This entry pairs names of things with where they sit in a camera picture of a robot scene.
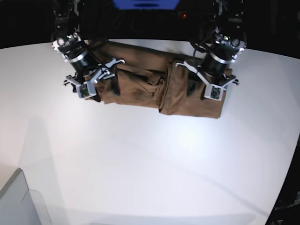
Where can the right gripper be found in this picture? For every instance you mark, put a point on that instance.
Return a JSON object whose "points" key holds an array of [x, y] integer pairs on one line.
{"points": [[95, 74]]}

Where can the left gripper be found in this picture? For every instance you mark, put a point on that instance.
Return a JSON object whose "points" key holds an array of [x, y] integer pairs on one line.
{"points": [[200, 75]]}

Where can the brown t-shirt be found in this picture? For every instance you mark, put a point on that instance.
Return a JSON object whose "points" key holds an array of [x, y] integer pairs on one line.
{"points": [[149, 78]]}

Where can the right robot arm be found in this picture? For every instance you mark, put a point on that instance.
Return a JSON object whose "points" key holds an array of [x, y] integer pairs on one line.
{"points": [[67, 41]]}

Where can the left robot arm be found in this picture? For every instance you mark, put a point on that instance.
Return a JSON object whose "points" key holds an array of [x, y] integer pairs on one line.
{"points": [[223, 44]]}

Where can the black power strip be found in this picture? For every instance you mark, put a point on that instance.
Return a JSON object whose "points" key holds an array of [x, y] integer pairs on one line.
{"points": [[193, 15]]}

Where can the blue panel with oval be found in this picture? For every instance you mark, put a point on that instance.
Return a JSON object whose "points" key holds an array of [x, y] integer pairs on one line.
{"points": [[146, 4]]}

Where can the grey plastic bin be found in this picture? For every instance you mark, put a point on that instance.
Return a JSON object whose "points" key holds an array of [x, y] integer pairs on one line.
{"points": [[20, 205]]}

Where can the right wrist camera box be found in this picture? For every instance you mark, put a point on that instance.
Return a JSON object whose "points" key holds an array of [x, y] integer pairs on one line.
{"points": [[86, 90]]}

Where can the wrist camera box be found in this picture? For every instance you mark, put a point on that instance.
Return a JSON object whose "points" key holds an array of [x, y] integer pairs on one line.
{"points": [[86, 90], [213, 92]]}

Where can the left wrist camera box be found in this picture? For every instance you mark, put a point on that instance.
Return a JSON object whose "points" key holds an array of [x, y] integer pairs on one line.
{"points": [[213, 92]]}

